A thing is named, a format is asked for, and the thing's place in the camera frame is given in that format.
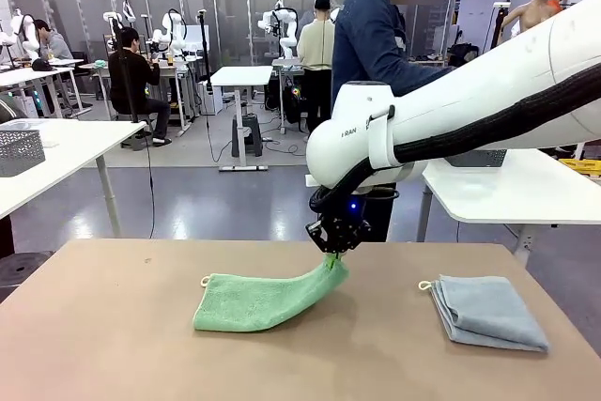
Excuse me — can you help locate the long white table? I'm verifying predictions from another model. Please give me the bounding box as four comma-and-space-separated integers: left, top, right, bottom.
0, 117, 147, 239

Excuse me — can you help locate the grey plastic stool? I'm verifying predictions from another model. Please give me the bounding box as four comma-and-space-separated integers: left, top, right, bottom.
230, 113, 264, 159

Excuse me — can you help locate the person in denim jacket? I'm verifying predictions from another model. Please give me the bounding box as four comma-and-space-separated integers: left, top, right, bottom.
331, 0, 464, 242

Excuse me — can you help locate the yellow crate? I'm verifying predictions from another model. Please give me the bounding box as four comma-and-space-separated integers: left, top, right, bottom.
557, 158, 601, 181

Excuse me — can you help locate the thin black stand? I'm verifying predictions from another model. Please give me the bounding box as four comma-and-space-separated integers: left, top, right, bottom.
197, 9, 216, 116

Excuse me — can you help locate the bare torso mannequin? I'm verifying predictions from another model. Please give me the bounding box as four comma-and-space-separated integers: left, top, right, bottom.
500, 0, 555, 39

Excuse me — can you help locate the white desk with cap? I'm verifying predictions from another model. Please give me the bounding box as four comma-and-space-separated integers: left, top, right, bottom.
0, 66, 93, 119

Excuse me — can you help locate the green towel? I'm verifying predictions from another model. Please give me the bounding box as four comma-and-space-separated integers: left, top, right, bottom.
192, 254, 351, 332

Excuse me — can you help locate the black tripod with floor cable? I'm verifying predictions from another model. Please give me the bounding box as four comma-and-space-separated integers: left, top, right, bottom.
108, 15, 157, 239

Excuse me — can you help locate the person in striped sweater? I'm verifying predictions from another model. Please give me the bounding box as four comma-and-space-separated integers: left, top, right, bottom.
0, 95, 27, 123

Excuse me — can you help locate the seated person in black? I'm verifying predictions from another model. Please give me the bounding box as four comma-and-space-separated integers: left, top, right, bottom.
107, 27, 173, 147

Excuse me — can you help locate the light blue towel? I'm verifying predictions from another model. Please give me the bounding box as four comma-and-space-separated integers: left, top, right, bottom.
417, 274, 550, 354

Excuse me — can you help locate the black cable sleeve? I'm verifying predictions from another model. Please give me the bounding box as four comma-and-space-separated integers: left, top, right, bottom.
308, 60, 601, 214

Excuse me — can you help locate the small white standing desk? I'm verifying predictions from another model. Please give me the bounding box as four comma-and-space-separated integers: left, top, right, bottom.
209, 66, 273, 173

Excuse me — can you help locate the black tripod with white top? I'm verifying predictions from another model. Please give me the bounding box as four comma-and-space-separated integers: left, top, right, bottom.
487, 1, 512, 50

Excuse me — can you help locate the white table with rounded corner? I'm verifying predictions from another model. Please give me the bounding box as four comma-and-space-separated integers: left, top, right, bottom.
416, 147, 601, 256

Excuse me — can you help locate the small grey mesh basket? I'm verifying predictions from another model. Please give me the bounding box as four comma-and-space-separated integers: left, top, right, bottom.
0, 129, 47, 178

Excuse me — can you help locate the black weight plate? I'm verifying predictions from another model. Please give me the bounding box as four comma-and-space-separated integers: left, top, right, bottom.
0, 253, 51, 301

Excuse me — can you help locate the seated person in grey hoodie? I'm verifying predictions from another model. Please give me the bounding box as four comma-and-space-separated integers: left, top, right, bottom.
32, 19, 76, 62

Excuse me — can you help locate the person's right forearm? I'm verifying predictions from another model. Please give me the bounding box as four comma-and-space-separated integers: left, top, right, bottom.
392, 65, 459, 98

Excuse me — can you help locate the clear plastic container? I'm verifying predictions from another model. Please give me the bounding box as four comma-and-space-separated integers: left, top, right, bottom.
0, 118, 39, 132

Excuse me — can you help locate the black bags pile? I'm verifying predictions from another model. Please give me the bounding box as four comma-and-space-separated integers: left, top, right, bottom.
448, 42, 480, 67

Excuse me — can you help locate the standing person in beige shirt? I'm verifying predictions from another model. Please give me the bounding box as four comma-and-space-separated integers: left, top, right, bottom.
296, 0, 337, 137

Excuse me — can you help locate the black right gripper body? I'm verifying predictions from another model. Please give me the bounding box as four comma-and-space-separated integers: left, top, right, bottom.
318, 193, 373, 236

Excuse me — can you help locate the white desk with robot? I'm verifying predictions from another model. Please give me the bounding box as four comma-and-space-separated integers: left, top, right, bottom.
78, 58, 198, 137

